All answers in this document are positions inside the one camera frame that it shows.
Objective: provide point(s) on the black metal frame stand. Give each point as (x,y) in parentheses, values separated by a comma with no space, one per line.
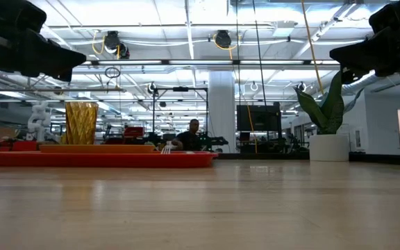
(181,89)

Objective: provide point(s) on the black standing monitor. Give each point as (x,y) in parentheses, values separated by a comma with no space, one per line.
(259,118)

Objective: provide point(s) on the green snake plant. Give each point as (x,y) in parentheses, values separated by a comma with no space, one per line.
(330,111)

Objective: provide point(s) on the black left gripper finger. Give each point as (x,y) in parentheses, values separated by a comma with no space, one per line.
(50,55)
(64,74)

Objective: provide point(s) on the white pillar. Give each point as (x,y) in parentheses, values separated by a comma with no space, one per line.
(221,111)

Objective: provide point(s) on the white plant pot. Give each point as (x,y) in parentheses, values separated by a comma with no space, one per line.
(328,147)

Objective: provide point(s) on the person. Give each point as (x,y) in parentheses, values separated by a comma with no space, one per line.
(189,139)

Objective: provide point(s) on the red plastic tray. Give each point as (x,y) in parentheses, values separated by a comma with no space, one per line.
(116,159)

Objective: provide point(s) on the orange round plate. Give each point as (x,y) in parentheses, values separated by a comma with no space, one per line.
(96,149)

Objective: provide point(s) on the red toolbox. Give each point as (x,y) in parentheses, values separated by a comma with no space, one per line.
(134,132)

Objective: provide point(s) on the red bin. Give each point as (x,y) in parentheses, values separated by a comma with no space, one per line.
(19,145)

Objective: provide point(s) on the white robot figure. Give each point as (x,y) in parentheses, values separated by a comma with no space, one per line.
(39,119)

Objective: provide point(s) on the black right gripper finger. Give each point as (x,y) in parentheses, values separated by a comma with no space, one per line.
(352,74)
(358,52)

